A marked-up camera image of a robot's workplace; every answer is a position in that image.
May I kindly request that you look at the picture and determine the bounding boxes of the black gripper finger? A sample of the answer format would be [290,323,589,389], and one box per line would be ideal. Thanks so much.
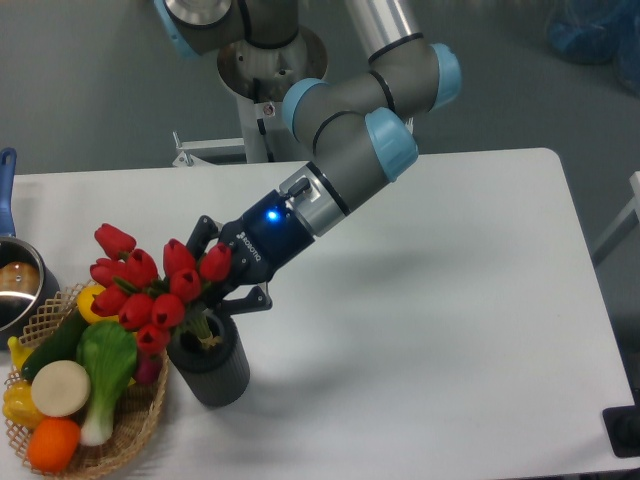
[186,215,221,260]
[215,284,273,316]

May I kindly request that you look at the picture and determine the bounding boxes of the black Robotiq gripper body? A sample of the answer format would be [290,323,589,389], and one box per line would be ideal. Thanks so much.
[219,190,314,289]

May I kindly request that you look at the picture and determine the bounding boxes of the red tulip bouquet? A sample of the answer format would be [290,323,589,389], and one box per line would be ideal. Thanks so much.
[90,224,232,355]

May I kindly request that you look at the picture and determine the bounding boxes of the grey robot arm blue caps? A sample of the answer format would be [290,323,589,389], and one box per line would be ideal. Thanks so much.
[155,1,461,314]

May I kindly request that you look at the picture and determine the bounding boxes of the dark grey ribbed vase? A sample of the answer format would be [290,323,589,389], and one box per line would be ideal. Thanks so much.
[167,312,250,408]

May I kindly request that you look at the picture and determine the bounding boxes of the purple red radish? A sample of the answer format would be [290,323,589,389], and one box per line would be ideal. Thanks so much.
[133,351,163,385]

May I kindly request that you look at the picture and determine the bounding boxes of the yellow squash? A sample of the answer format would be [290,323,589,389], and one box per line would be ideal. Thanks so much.
[76,285,118,324]

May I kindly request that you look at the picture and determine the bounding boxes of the green bok choy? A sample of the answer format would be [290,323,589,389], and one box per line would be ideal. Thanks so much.
[76,321,137,447]

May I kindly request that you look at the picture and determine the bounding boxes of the woven wicker basket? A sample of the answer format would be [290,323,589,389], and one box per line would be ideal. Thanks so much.
[3,284,169,479]

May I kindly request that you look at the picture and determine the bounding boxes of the dark green cucumber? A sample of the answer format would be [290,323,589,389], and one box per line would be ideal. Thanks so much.
[21,310,89,382]

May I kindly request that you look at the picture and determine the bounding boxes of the beige round bun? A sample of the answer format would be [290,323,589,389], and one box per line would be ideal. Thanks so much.
[31,360,91,417]

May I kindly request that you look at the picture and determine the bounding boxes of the orange fruit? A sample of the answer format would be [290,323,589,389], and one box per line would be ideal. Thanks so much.
[27,417,80,473]

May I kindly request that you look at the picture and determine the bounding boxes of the yellow bell pepper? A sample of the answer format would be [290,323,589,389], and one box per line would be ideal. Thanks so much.
[3,380,45,430]

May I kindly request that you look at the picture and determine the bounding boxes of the blue plastic bag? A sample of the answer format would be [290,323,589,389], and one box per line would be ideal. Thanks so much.
[545,1,639,96]

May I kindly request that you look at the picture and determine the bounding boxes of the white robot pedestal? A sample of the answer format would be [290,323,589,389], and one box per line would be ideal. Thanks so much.
[217,26,328,163]

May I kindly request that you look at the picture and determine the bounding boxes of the blue handled saucepan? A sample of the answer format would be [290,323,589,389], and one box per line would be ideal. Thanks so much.
[1,147,59,351]

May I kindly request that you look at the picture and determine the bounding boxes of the white frame at right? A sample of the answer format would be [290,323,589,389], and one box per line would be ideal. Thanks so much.
[591,171,639,267]

